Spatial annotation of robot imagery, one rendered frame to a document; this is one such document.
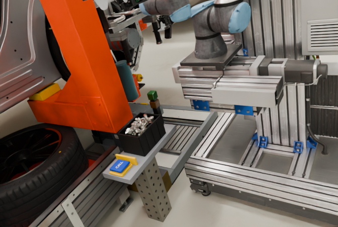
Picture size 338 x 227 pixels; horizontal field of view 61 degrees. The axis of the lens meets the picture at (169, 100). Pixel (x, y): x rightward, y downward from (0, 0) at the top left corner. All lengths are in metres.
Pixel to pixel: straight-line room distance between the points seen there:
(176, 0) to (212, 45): 0.38
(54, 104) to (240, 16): 1.13
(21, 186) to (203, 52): 1.03
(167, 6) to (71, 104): 0.86
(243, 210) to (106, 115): 0.88
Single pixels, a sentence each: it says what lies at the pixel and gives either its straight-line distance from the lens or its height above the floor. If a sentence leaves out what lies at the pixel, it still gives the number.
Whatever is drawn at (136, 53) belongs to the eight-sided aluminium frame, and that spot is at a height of 0.69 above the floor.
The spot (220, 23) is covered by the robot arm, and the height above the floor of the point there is 0.98.
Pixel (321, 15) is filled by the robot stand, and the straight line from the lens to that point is 1.29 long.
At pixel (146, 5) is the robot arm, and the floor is 1.13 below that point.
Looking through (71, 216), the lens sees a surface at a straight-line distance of 1.55.
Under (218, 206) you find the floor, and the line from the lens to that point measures 1.71.
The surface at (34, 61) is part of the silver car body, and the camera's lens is 1.83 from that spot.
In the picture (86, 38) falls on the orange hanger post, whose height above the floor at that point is 1.02.
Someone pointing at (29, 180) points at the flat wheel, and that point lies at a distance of 1.54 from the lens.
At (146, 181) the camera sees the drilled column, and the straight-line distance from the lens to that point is 1.52.
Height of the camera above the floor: 1.28
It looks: 27 degrees down
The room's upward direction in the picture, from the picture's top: 15 degrees counter-clockwise
